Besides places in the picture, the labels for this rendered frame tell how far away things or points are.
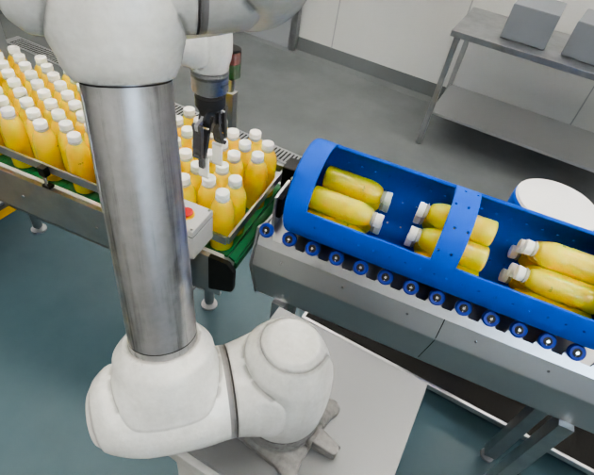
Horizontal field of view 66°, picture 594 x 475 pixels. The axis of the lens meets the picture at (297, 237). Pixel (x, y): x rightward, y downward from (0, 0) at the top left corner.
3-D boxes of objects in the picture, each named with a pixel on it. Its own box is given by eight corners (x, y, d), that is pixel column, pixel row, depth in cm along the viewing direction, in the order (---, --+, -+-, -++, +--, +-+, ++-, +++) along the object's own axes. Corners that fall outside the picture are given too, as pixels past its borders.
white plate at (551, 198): (542, 170, 168) (540, 172, 169) (501, 192, 154) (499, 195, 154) (615, 213, 154) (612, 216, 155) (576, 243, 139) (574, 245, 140)
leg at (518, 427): (492, 465, 192) (574, 395, 148) (479, 458, 193) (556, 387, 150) (493, 451, 196) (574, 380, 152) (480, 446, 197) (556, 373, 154)
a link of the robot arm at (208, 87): (236, 67, 108) (236, 90, 113) (203, 57, 110) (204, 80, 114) (216, 80, 102) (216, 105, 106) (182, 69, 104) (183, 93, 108)
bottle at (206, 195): (224, 228, 144) (226, 181, 131) (210, 239, 139) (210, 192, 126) (207, 218, 146) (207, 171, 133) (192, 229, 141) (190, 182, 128)
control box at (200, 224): (193, 260, 119) (192, 232, 112) (129, 233, 123) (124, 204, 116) (213, 237, 126) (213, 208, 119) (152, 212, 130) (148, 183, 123)
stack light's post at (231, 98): (226, 286, 241) (233, 94, 165) (220, 284, 242) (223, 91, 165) (230, 282, 244) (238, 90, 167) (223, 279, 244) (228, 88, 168)
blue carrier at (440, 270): (585, 370, 117) (661, 307, 97) (277, 248, 134) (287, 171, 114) (582, 292, 136) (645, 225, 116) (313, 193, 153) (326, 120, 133)
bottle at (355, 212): (306, 203, 124) (371, 227, 120) (317, 180, 125) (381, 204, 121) (308, 211, 130) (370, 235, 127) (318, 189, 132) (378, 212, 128)
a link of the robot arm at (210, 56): (228, 58, 111) (173, 57, 108) (229, -11, 101) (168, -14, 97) (236, 78, 104) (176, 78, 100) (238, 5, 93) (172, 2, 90)
